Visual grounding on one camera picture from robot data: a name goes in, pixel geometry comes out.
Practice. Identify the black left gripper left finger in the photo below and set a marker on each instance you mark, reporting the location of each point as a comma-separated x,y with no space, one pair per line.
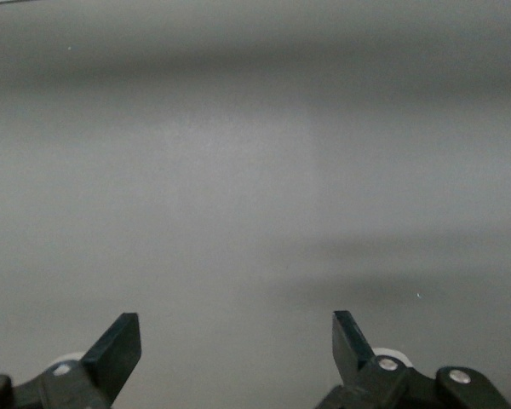
106,362

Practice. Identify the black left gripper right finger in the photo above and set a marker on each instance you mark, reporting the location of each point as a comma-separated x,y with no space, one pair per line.
353,353

